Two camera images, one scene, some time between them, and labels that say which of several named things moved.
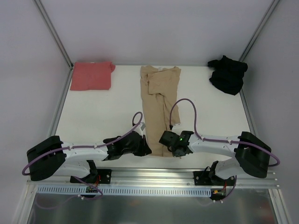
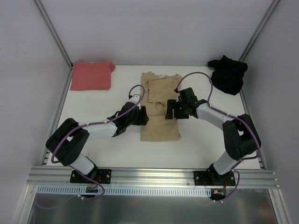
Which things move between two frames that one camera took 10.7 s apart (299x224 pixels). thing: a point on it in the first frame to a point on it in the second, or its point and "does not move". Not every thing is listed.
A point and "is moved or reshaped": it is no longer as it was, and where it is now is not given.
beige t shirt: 159,88 is moved or reshaped
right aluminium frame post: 259,29 does not move
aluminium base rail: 159,178 does not move
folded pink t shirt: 92,76 does not move
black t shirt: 228,74 does not move
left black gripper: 142,146 to 142,115
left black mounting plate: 100,176 does not move
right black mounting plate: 205,178 does not move
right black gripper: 164,139 to 170,108
